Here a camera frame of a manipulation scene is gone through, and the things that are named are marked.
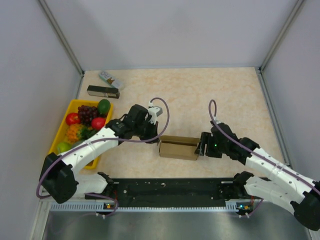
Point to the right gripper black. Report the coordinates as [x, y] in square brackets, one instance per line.
[206, 138]

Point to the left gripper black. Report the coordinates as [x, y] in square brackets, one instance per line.
[153, 130]

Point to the brown cardboard paper box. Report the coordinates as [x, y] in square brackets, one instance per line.
[178, 147]

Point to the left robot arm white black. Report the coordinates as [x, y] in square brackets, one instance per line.
[59, 174]

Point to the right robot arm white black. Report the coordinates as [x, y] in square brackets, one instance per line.
[284, 187]

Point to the teal white snack box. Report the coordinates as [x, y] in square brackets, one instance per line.
[111, 80]

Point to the black rectangular box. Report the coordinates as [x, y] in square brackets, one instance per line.
[102, 91]

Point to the green toy lime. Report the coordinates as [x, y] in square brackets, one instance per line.
[104, 106]

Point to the red toy tomato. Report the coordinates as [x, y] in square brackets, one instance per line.
[98, 123]

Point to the purple toy grapes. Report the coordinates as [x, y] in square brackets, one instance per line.
[86, 114]

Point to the green toy melon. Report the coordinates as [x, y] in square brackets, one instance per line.
[77, 143]

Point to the orange toy pineapple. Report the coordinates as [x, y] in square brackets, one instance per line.
[79, 132]

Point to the red toy apple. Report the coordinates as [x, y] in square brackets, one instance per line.
[72, 118]

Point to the yellow plastic tray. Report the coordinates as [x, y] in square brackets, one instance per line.
[61, 135]

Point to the green toy pear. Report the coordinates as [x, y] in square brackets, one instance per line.
[63, 147]

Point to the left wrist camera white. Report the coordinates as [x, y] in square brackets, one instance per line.
[154, 111]

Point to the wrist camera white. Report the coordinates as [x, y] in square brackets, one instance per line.
[154, 111]
[215, 121]

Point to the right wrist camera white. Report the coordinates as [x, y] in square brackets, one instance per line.
[215, 121]

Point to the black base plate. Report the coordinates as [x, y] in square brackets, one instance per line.
[174, 192]

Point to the grey cable duct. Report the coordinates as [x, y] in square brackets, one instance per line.
[103, 207]

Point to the left frame post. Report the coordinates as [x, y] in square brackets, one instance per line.
[60, 35]

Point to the frame post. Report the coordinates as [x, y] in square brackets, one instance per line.
[60, 35]
[294, 13]

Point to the right frame post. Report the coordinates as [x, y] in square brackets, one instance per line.
[294, 13]

